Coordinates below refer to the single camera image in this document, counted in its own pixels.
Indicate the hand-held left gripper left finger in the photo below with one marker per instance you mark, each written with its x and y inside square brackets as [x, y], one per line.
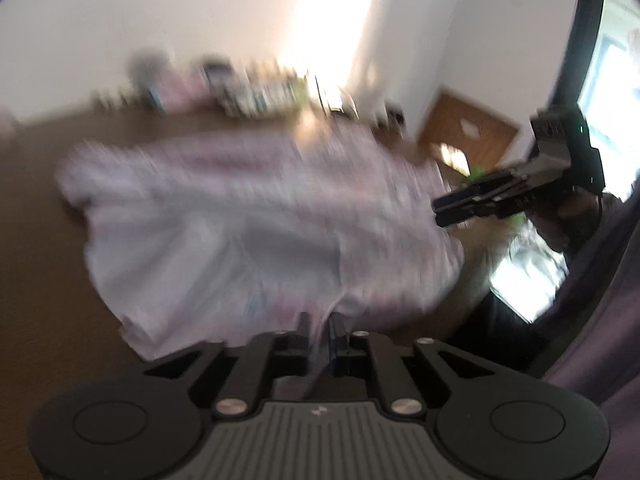
[287, 355]

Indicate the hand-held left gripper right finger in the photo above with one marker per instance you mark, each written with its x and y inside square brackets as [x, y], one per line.
[345, 355]

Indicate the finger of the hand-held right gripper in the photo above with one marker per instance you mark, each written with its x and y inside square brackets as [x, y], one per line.
[480, 192]
[470, 216]

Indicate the pink floral ruffled garment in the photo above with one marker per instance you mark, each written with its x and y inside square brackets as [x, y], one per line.
[225, 210]

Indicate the person's right hand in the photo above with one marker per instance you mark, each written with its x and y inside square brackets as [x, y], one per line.
[565, 220]

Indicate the brown wooden door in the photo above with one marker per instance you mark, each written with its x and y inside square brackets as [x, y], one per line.
[450, 120]

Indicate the clear plastic chair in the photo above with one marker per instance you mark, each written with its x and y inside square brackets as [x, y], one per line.
[340, 102]

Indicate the person in purple top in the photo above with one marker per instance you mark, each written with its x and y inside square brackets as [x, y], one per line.
[610, 335]

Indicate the blurred tabletop clutter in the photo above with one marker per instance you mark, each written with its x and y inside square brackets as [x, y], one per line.
[235, 90]

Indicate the dark window frame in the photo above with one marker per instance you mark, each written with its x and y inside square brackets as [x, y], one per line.
[585, 35]

